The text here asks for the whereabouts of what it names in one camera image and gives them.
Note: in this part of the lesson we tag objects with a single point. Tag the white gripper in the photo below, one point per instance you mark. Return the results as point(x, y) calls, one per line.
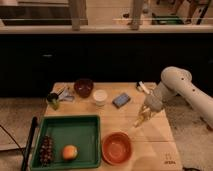
point(152, 105)

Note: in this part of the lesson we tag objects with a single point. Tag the yellow banana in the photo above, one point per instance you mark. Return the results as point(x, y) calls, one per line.
point(141, 119)

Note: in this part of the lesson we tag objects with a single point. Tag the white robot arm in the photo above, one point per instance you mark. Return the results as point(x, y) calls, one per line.
point(175, 80)

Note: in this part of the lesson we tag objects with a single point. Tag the red orange bowl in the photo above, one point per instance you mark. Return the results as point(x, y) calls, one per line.
point(116, 148)

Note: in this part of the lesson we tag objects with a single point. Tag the dark maroon bowl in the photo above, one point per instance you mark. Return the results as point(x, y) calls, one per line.
point(83, 87)

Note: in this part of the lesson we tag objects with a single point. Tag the blue sponge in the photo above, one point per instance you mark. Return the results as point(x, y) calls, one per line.
point(121, 100)

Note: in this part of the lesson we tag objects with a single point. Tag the white cup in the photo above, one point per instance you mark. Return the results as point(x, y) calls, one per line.
point(100, 97)

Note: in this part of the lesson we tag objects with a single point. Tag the green plastic tray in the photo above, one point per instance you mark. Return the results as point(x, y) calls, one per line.
point(82, 131)

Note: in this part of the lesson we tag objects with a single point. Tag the red yellow apple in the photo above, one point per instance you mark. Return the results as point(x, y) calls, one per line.
point(69, 152)

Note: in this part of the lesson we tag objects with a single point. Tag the dark grape bunch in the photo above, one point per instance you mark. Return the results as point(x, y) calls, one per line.
point(46, 151)

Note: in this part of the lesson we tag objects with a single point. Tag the black pole stand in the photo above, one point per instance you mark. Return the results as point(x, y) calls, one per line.
point(28, 146)

